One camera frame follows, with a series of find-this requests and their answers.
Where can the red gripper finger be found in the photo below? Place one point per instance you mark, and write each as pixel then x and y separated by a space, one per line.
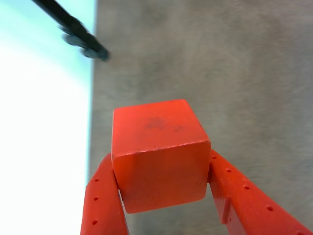
pixel 244 208
pixel 102 208

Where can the red cube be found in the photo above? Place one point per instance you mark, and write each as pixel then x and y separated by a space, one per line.
pixel 159 159

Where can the black stand rod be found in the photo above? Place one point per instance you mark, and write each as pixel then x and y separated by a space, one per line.
pixel 75 31

